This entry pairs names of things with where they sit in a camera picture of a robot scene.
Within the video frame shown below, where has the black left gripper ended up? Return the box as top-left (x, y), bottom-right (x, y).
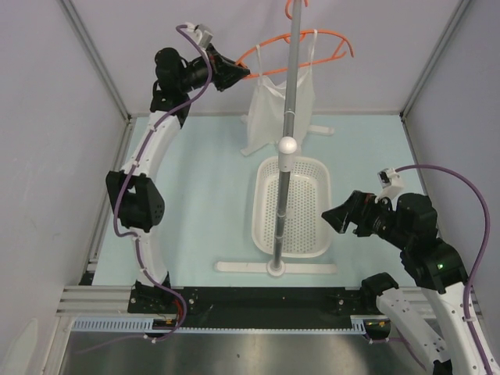
top-left (177, 44), bottom-right (249, 94)

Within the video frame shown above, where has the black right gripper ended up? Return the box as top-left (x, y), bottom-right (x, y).
top-left (320, 188), bottom-right (410, 248)

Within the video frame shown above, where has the orange plastic hanger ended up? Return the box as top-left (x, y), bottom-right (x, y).
top-left (235, 0), bottom-right (355, 80)

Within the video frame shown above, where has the white tank top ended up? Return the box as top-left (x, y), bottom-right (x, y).
top-left (238, 29), bottom-right (317, 157)

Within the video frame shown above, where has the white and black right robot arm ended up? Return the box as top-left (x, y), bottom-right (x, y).
top-left (321, 191), bottom-right (499, 374)

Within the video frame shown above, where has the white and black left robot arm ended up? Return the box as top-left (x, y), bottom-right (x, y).
top-left (105, 45), bottom-right (251, 313)

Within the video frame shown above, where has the white perforated plastic basket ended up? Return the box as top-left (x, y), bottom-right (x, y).
top-left (252, 156), bottom-right (332, 259)

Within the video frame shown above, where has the grey clothes rack with white feet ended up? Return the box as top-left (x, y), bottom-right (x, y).
top-left (215, 1), bottom-right (337, 277)

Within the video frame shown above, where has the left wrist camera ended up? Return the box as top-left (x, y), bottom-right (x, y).
top-left (186, 23), bottom-right (213, 50)

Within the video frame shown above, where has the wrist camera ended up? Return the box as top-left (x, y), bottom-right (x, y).
top-left (186, 23), bottom-right (213, 50)
top-left (375, 168), bottom-right (405, 203)

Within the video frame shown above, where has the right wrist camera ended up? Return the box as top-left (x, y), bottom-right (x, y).
top-left (375, 168), bottom-right (405, 203)

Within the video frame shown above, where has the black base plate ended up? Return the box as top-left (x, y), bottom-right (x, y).
top-left (127, 283), bottom-right (380, 328)

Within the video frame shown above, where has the white slotted cable duct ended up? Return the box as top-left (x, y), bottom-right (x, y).
top-left (70, 316), bottom-right (391, 336)

